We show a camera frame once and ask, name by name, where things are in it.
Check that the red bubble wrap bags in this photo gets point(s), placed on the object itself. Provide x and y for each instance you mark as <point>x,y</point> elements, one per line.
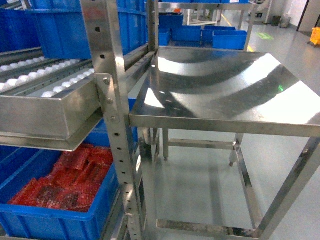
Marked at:
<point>73,183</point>

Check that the yellow mop bucket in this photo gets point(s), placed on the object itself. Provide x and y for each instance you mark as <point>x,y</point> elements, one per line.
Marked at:
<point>315,36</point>

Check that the blue bin with red wrap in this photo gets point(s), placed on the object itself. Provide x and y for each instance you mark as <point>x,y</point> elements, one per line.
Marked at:
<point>17,168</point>

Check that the steel shelf rack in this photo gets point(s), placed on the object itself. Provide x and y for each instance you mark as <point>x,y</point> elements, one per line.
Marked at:
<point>109,45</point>

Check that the small steel table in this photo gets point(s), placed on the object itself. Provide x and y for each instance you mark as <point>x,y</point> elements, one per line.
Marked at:
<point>206,98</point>

